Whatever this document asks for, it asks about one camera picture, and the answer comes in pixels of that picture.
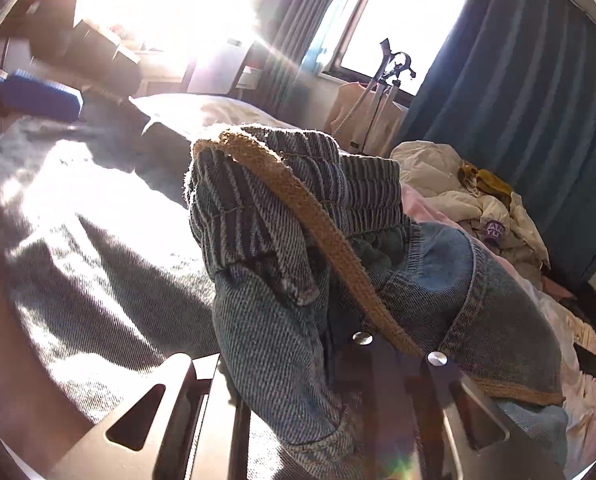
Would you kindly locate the window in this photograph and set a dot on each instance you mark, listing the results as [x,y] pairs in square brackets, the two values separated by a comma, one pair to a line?
[403,20]

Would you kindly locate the mustard knit cloth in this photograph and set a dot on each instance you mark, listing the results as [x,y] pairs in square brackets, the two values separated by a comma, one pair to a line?
[493,182]

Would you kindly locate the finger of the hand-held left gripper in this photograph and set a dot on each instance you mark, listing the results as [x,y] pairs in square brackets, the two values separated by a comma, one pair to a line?
[93,55]
[38,95]

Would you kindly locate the garment steamer stand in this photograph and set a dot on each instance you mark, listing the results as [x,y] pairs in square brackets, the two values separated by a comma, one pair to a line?
[398,60]

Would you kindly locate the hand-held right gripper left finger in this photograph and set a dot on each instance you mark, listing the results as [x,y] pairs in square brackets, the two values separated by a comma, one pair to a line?
[205,375]

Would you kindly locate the grey curtain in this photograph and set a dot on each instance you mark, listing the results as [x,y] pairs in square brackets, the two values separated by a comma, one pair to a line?
[283,35]

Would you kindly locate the white dressing table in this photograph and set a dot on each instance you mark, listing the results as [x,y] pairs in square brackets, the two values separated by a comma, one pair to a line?
[218,70]

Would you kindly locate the dark blue curtain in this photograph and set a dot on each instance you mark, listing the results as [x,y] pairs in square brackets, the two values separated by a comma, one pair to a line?
[503,85]

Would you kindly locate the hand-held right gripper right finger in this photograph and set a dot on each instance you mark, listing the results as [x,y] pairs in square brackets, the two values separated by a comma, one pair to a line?
[378,385]

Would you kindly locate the pink blanket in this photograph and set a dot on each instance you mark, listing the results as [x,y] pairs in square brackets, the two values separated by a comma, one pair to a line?
[203,110]

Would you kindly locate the pile of cream clothes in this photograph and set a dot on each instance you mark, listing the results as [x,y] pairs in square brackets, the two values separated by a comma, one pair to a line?
[443,170]

